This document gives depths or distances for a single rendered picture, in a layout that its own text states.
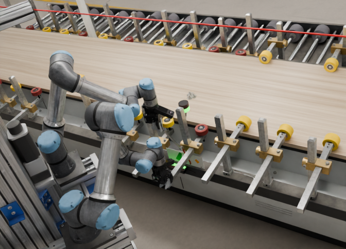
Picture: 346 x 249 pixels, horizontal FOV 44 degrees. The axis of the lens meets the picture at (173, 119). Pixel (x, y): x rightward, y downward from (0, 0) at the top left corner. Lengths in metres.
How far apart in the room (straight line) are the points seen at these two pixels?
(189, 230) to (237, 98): 1.06
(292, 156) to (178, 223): 1.13
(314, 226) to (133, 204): 1.42
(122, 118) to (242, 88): 1.27
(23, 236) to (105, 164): 0.59
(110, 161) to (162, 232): 1.55
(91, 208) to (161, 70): 1.64
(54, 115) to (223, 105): 1.06
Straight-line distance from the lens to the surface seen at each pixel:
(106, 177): 1.85
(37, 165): 2.07
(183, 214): 3.38
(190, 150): 2.56
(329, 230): 3.00
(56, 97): 2.31
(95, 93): 2.15
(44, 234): 2.24
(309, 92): 2.82
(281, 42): 3.23
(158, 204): 3.49
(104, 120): 1.85
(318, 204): 2.44
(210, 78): 3.06
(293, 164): 2.65
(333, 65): 2.96
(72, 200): 1.94
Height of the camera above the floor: 2.58
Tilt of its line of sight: 37 degrees down
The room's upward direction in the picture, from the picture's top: 15 degrees counter-clockwise
